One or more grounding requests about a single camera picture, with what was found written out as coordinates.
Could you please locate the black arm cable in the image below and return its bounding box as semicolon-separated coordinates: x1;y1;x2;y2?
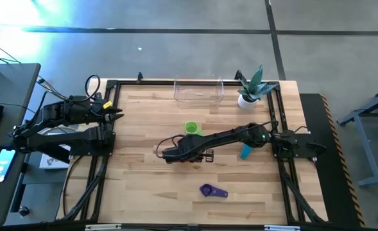
155;134;185;159
84;74;101;101

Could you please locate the black mat with hazard stripe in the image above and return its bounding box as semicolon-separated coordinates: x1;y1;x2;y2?
298;92;366;229

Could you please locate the smartphone with blue screen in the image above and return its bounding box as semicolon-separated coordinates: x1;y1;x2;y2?
0;148;17;183

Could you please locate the white paper sheet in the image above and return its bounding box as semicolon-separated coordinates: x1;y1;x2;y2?
39;123;80;170

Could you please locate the teal measuring cup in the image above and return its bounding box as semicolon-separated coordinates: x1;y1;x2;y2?
239;142;254;160

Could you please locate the silver bracket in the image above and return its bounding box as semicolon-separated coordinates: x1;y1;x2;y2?
85;223;123;231
263;225;302;231

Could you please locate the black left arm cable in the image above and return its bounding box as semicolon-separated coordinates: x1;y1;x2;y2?
84;74;101;101

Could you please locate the purple measuring cup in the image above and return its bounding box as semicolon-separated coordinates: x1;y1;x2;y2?
198;183;229;199

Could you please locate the clear plastic basket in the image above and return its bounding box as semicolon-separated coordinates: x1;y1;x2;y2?
173;76;225;105

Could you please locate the black metal table frame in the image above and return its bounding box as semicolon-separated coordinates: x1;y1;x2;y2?
60;71;329;225

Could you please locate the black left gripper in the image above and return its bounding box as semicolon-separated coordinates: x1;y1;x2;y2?
88;92;125;125

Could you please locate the green measuring cup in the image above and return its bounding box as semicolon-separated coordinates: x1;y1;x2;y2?
184;121;204;137

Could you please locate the cable bundle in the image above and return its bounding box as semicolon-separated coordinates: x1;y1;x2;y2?
35;74;71;102

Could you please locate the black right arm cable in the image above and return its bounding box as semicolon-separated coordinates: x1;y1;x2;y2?
155;134;185;159

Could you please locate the green plant in white pot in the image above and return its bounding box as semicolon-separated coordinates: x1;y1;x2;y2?
237;64;279;111

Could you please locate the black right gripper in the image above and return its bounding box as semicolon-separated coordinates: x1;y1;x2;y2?
161;135;215;165

